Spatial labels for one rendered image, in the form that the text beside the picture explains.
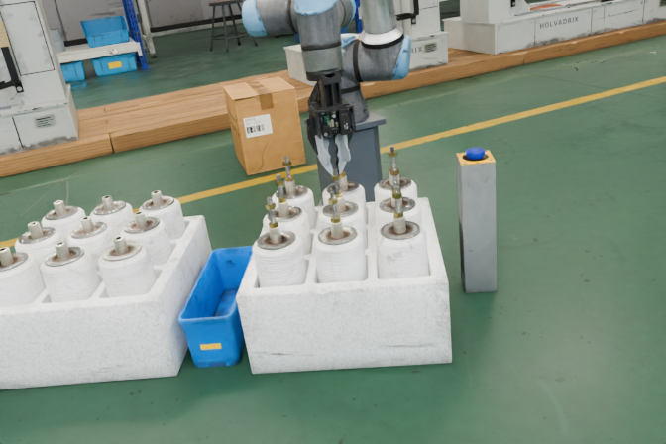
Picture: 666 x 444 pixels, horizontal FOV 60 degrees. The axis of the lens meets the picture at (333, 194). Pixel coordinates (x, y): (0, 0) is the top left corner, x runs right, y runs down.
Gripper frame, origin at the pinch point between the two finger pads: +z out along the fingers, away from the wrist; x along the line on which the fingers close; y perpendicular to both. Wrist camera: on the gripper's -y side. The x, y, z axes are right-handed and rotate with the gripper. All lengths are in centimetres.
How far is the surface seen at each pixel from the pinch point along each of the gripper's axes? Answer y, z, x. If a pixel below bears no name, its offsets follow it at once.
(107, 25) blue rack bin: -493, -6, -99
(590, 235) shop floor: -8, 34, 66
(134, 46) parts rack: -444, 12, -75
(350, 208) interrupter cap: 1.4, 9.1, 2.0
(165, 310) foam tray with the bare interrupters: 5.9, 20.2, -38.2
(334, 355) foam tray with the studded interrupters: 18.3, 30.9, -8.3
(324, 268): 14.5, 14.0, -7.2
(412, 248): 20.1, 10.9, 8.4
